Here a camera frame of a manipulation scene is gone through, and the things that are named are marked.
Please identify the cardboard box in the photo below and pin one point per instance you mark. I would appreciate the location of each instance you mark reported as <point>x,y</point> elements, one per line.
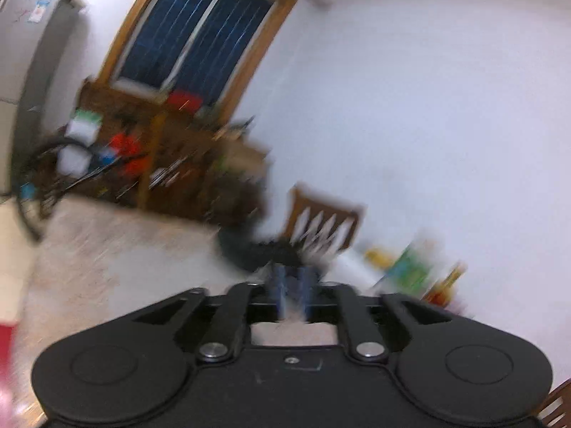
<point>244,158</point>

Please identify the silver refrigerator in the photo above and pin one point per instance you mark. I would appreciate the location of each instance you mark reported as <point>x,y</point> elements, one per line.
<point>34,34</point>

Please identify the floral lace tablecloth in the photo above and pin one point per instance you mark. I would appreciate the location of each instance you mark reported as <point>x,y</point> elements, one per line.
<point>98,262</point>

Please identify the white green box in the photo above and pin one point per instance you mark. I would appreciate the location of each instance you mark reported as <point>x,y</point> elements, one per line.
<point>84,127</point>

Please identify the red box on windowsill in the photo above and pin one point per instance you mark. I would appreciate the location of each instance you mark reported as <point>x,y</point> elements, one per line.
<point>184,101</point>

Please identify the red liquor bottle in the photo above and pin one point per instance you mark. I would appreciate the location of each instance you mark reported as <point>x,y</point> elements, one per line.
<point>442,292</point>

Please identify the brown wooden chair right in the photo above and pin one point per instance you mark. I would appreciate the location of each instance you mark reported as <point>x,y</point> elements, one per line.
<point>321,225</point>

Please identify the yellow packet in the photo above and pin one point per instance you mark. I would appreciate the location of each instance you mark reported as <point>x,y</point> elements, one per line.
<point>380,258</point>

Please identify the brown wooden chair near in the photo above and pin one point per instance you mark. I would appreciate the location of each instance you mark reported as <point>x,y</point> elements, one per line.
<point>556,409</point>

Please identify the black bicycle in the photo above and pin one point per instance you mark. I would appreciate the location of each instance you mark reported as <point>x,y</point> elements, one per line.
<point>115,171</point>

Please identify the black far sneaker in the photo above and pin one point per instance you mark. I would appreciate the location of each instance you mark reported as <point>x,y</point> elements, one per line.
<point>247,254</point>

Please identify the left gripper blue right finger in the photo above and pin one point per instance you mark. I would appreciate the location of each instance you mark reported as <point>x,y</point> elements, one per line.
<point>306,278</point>

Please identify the green snack packet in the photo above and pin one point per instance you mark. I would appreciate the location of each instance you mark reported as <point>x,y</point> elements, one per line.
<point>411,271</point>

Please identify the red wooden chair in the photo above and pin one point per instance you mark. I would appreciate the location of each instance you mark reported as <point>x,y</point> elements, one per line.
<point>6,336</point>

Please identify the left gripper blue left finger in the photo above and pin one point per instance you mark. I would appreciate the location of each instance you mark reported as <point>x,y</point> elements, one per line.
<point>277,285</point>

